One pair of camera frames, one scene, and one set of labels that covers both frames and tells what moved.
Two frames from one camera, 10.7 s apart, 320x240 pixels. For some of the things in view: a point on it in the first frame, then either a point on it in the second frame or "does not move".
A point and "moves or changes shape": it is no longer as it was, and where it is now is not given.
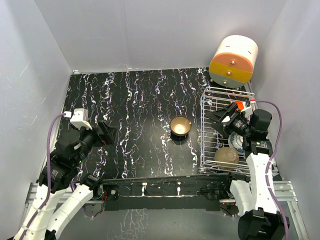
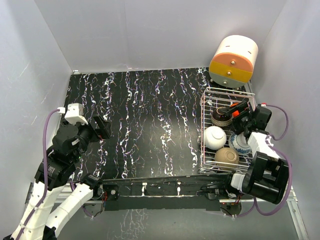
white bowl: (226, 119) -> (215, 137)
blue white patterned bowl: (235, 141) does not move
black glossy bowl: (226, 158) does not move
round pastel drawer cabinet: (232, 63) does not move
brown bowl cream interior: (180, 125) moves or changes shape
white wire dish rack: (217, 153) does not move
